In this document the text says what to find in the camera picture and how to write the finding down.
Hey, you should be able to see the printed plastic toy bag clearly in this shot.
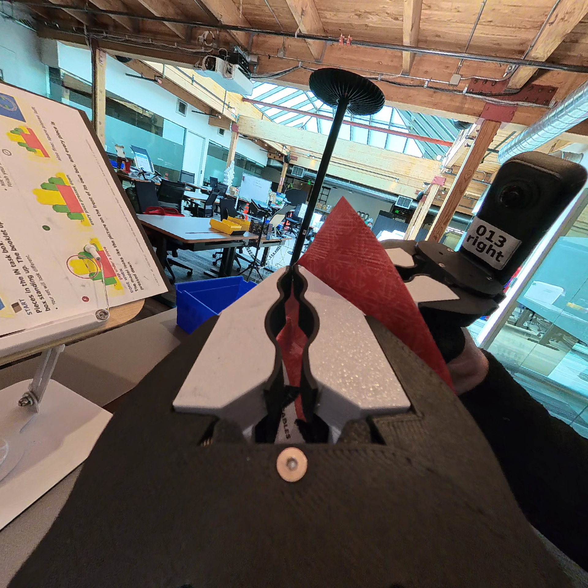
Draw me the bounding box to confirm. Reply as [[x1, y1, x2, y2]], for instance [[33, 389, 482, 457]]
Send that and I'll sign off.
[[275, 197, 456, 445]]

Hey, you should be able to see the person's right hand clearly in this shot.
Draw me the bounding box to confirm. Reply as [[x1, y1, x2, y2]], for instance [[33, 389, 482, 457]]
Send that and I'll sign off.
[[448, 341, 489, 397]]

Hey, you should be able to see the white ceiling projector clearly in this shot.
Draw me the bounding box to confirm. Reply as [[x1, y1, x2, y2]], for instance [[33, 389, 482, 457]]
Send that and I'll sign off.
[[195, 54, 254, 96]]

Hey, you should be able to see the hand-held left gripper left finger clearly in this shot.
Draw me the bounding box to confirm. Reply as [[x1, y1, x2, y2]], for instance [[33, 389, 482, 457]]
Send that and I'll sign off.
[[172, 266, 294, 443]]

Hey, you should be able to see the person's right forearm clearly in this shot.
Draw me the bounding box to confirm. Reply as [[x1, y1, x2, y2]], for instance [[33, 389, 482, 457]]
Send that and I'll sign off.
[[457, 351, 588, 572]]

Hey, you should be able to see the ribbed air duct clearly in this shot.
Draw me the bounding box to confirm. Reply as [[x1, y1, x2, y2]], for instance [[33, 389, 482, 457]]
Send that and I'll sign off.
[[497, 82, 588, 164]]

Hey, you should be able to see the black office chair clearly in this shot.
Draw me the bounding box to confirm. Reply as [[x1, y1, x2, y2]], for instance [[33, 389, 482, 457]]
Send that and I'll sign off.
[[156, 179, 187, 214]]

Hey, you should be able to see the blue plastic bin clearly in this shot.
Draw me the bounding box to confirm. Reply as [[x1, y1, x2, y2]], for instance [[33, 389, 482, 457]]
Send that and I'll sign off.
[[175, 275, 259, 334]]

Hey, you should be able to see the yellow plastic bin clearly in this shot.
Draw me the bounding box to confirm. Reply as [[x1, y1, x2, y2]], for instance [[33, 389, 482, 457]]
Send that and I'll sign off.
[[210, 217, 251, 236]]

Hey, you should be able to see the white document stand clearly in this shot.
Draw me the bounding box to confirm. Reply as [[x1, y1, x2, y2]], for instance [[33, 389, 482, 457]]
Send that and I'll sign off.
[[0, 82, 176, 529]]

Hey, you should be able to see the black pole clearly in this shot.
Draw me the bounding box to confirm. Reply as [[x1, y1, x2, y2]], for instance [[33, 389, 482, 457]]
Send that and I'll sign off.
[[289, 68, 386, 269]]

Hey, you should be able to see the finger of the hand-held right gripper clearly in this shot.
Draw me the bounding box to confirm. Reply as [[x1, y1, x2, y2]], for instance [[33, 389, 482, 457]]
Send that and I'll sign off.
[[404, 276, 461, 306], [387, 249, 418, 272]]

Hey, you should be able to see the printed instruction sheet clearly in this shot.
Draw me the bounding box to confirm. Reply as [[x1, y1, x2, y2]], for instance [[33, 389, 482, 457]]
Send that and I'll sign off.
[[0, 82, 170, 340]]

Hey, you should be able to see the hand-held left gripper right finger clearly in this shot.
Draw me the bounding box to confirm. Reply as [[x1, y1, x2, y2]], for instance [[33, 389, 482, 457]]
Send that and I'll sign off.
[[293, 266, 412, 443]]

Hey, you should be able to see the white whiteboard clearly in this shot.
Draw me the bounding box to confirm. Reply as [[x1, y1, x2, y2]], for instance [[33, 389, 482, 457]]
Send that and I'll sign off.
[[239, 174, 273, 206]]

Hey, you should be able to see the wooden desk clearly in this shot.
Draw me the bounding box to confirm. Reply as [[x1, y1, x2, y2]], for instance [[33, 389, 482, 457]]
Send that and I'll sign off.
[[137, 213, 259, 282]]

